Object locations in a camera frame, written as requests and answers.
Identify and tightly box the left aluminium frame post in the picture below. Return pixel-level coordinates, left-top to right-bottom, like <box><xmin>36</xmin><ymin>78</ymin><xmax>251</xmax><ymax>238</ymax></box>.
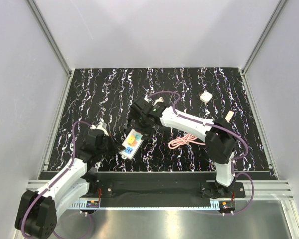
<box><xmin>26</xmin><ymin>0</ymin><xmax>72</xmax><ymax>77</ymax></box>

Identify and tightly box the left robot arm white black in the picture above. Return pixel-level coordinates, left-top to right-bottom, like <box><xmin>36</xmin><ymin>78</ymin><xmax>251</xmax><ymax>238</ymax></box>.
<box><xmin>14</xmin><ymin>127</ymin><xmax>125</xmax><ymax>239</ymax></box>

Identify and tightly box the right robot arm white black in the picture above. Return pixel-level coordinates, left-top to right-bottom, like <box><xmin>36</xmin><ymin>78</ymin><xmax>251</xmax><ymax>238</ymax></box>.
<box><xmin>127</xmin><ymin>103</ymin><xmax>236</xmax><ymax>198</ymax></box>

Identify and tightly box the right aluminium frame post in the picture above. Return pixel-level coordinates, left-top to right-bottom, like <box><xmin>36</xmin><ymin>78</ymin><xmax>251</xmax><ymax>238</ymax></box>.
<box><xmin>241</xmin><ymin>0</ymin><xmax>288</xmax><ymax>75</ymax></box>

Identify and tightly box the white square plug adapter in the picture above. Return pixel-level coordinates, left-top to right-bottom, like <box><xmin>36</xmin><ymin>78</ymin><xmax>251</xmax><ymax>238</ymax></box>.
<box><xmin>200</xmin><ymin>91</ymin><xmax>213</xmax><ymax>104</ymax></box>

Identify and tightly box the aluminium frame post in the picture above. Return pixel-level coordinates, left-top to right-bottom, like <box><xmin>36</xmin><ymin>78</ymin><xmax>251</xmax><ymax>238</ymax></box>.
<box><xmin>241</xmin><ymin>0</ymin><xmax>288</xmax><ymax>75</ymax></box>
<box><xmin>26</xmin><ymin>0</ymin><xmax>72</xmax><ymax>77</ymax></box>

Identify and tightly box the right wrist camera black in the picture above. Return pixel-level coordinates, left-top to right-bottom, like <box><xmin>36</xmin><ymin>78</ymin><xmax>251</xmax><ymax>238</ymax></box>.
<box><xmin>131</xmin><ymin>98</ymin><xmax>153</xmax><ymax>114</ymax></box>

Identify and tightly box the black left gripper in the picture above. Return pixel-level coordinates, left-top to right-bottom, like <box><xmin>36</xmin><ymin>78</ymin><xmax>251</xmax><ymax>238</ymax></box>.
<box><xmin>96</xmin><ymin>133</ymin><xmax>125</xmax><ymax>157</ymax></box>

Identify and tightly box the white power strip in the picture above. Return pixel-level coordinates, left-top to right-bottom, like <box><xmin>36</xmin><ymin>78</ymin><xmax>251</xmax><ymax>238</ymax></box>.
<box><xmin>119</xmin><ymin>129</ymin><xmax>143</xmax><ymax>160</ymax></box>

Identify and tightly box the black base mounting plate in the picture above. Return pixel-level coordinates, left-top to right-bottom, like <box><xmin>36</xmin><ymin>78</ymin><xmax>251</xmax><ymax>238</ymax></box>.
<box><xmin>80</xmin><ymin>172</ymin><xmax>246</xmax><ymax>210</ymax></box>

